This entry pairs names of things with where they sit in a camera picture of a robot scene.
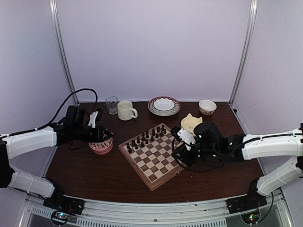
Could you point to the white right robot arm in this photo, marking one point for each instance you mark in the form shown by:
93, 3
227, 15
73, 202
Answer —
238, 148

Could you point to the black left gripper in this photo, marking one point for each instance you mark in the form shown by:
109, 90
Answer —
99, 135

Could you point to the right aluminium frame post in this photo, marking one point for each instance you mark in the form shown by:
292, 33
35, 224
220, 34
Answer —
246, 47

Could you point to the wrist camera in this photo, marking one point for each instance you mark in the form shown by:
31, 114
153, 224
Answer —
187, 138
94, 117

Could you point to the pink cat-ear bowl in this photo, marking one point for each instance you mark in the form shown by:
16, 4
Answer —
102, 148

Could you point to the white scalloped bowl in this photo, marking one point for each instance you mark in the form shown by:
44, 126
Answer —
164, 104

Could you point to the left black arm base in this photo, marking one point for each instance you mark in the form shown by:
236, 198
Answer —
68, 205

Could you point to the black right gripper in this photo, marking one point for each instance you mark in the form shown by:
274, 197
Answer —
185, 160

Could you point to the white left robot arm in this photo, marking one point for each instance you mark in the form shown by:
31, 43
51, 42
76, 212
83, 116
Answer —
19, 143

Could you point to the cream ribbed mug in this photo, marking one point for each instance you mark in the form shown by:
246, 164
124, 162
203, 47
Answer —
126, 111

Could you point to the front aluminium rail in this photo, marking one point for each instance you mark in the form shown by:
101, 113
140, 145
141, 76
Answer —
211, 213

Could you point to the yellow cat-ear bowl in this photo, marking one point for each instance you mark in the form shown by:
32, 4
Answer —
190, 122

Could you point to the clear drinking glass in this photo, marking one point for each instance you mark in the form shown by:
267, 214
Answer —
111, 103

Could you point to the wooden chess board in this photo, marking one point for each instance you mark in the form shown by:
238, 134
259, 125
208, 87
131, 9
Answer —
153, 163

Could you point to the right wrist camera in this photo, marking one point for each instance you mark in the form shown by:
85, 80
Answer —
187, 138

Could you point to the white floral small bowl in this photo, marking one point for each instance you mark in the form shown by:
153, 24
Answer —
207, 107

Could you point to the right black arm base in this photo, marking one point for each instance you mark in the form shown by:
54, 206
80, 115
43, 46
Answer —
244, 203

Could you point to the left aluminium frame post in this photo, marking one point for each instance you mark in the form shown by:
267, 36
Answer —
62, 53

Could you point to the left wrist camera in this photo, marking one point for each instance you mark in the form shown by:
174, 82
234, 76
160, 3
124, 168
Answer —
94, 117

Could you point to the patterned brown rim plate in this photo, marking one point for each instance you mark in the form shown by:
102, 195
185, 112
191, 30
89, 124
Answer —
171, 112

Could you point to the aluminium frame post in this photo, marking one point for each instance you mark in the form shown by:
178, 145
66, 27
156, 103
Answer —
246, 47
62, 53

